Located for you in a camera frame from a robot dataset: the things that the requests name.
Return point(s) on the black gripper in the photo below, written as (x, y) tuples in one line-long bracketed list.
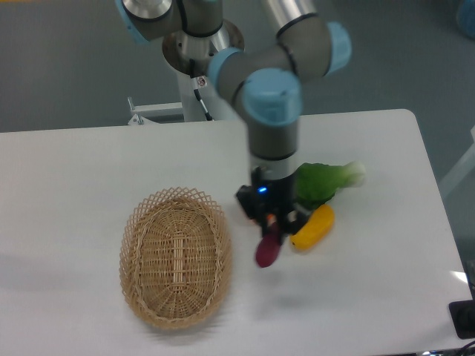
[(272, 196)]

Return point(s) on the purple sweet potato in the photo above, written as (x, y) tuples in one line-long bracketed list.
[(269, 247)]

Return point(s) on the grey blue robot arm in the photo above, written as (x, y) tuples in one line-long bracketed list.
[(263, 88)]

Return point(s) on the oval wicker basket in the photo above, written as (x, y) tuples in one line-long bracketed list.
[(175, 261)]

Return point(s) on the green bok choy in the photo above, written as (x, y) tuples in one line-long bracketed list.
[(317, 183)]

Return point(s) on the yellow squash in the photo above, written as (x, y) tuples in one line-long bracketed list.
[(318, 225)]

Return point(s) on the black device at table edge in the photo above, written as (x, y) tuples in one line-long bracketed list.
[(462, 314)]

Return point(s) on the blue object top right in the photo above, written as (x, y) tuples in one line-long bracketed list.
[(465, 17)]

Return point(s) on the white metal base bracket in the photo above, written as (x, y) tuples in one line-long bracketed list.
[(156, 113)]

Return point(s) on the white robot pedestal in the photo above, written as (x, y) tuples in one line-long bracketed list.
[(196, 92)]

